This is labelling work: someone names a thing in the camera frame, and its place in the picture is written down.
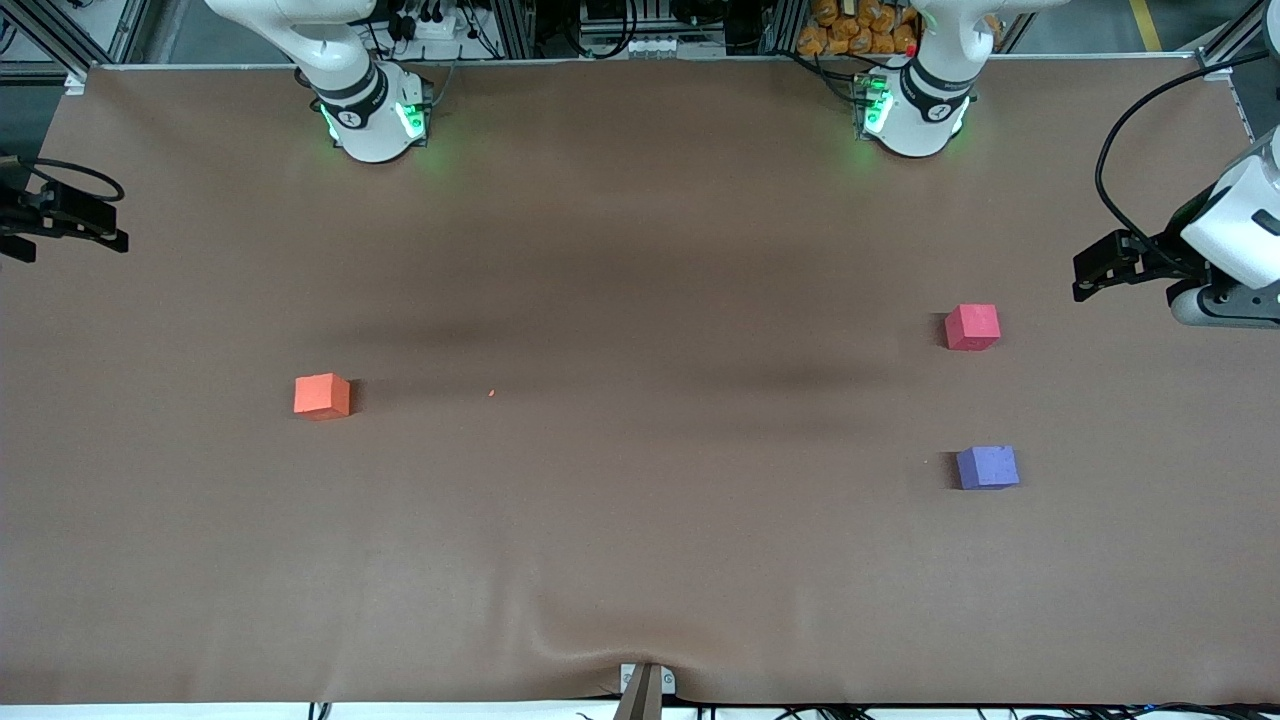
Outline orange foam block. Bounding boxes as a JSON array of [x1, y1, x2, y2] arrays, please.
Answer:
[[294, 373, 352, 421]]

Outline red foam block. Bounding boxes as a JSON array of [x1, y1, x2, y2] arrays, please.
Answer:
[[945, 304, 1001, 352]]

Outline purple foam block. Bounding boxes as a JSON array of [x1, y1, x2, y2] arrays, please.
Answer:
[[957, 445, 1021, 491]]

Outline bag of orange items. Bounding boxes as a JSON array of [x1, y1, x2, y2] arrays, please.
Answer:
[[797, 0, 921, 57]]

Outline white power strip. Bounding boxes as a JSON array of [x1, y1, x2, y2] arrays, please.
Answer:
[[398, 0, 473, 43]]

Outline white terminal strip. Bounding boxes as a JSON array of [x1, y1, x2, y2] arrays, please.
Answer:
[[620, 34, 703, 58]]

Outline brown table mat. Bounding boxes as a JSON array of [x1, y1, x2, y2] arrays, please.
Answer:
[[0, 58, 1280, 707]]

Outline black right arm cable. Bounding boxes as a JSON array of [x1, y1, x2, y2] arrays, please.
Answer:
[[18, 157, 127, 203]]

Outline aluminium frame profile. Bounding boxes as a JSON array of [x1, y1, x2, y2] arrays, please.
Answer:
[[1195, 0, 1280, 77], [108, 0, 167, 63], [490, 0, 537, 59], [8, 0, 93, 83], [765, 0, 807, 56]]

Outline metal table edge bracket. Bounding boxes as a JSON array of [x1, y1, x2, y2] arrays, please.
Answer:
[[612, 662, 677, 720]]

